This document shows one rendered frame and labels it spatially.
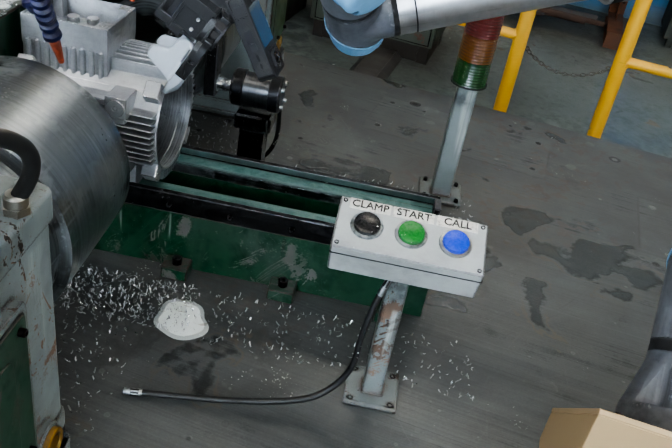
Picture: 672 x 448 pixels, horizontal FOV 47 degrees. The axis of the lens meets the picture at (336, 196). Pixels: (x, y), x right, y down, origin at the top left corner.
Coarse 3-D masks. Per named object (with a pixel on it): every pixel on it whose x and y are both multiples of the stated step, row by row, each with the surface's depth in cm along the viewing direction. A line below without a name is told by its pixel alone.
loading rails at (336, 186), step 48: (144, 192) 110; (192, 192) 112; (240, 192) 120; (288, 192) 119; (336, 192) 118; (384, 192) 120; (144, 240) 115; (192, 240) 113; (240, 240) 112; (288, 240) 111; (288, 288) 113; (336, 288) 114
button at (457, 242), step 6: (450, 234) 85; (456, 234) 85; (462, 234) 85; (444, 240) 85; (450, 240) 84; (456, 240) 85; (462, 240) 85; (468, 240) 85; (444, 246) 84; (450, 246) 84; (456, 246) 84; (462, 246) 84; (468, 246) 84; (456, 252) 84; (462, 252) 84
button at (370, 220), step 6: (360, 216) 85; (366, 216) 85; (372, 216) 85; (354, 222) 85; (360, 222) 85; (366, 222) 85; (372, 222) 85; (378, 222) 85; (360, 228) 84; (366, 228) 84; (372, 228) 84; (378, 228) 85; (366, 234) 84; (372, 234) 84
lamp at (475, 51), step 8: (464, 32) 129; (464, 40) 129; (472, 40) 128; (480, 40) 127; (488, 40) 127; (496, 40) 128; (464, 48) 129; (472, 48) 128; (480, 48) 128; (488, 48) 128; (464, 56) 130; (472, 56) 129; (480, 56) 128; (488, 56) 129; (480, 64) 129; (488, 64) 130
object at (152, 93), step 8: (24, 56) 103; (32, 56) 103; (144, 88) 102; (152, 88) 101; (160, 88) 102; (144, 96) 101; (152, 96) 101; (160, 96) 102; (144, 168) 108; (152, 168) 108; (160, 168) 109; (144, 176) 108; (152, 176) 108
